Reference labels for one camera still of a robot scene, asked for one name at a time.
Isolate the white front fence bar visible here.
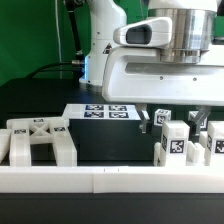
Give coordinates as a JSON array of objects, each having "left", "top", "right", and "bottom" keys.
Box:
[{"left": 0, "top": 166, "right": 224, "bottom": 193}]

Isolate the white chair seat part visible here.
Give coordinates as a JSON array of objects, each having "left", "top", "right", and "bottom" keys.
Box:
[{"left": 153, "top": 141, "right": 206, "bottom": 168}]

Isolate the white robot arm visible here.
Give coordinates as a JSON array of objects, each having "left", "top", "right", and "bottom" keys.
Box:
[{"left": 83, "top": 0, "right": 224, "bottom": 124}]

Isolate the white marker base plate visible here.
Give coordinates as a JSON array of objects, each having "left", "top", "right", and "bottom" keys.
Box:
[{"left": 63, "top": 104, "right": 140, "bottom": 120}]

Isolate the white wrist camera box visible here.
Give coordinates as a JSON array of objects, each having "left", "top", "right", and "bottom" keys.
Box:
[{"left": 113, "top": 17, "right": 172, "bottom": 48}]

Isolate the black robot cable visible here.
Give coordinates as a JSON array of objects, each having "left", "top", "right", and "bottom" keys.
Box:
[{"left": 25, "top": 0, "right": 86, "bottom": 80}]

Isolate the white chair back frame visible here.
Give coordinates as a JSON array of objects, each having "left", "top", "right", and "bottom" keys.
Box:
[{"left": 0, "top": 117, "right": 77, "bottom": 167}]

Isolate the white thin cable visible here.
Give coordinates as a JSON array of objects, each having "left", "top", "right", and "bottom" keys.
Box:
[{"left": 54, "top": 0, "right": 64, "bottom": 80}]

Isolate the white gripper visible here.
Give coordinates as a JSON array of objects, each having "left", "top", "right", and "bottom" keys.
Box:
[{"left": 102, "top": 45, "right": 224, "bottom": 134}]

